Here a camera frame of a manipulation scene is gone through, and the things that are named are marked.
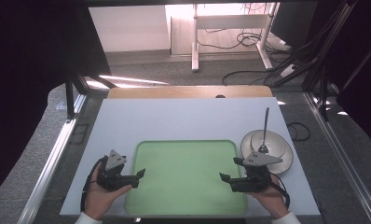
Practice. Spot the metal spoon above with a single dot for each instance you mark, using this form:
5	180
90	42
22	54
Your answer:
265	127

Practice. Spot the white wall panel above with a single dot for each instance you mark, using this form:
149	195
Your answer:
130	28

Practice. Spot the green tray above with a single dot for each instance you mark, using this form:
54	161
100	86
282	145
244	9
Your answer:
183	177

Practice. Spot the person's left hand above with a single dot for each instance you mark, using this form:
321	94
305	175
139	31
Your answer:
98	199

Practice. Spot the white table cover board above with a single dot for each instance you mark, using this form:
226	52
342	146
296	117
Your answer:
174	119

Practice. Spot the wooden table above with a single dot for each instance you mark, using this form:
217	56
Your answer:
180	92

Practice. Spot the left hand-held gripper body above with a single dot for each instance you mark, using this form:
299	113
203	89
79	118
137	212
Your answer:
110	179

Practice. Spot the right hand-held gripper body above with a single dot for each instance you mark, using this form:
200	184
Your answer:
255	182

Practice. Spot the white power strip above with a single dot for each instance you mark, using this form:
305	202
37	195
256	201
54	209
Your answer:
288	70

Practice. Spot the dark monitor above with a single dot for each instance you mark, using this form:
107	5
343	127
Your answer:
294	23

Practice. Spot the silver round plate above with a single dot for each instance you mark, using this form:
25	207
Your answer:
284	161

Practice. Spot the aluminium floor rail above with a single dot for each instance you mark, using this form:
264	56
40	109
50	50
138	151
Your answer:
53	158
342	158

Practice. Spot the black metal stand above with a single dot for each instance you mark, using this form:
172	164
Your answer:
322	93
69	96

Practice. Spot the white bowl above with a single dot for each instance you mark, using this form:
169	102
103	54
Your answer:
275	144

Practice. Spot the white desk frame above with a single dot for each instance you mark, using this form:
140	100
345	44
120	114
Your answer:
230	21

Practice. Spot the person's right hand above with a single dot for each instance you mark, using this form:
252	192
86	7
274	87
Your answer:
273	199

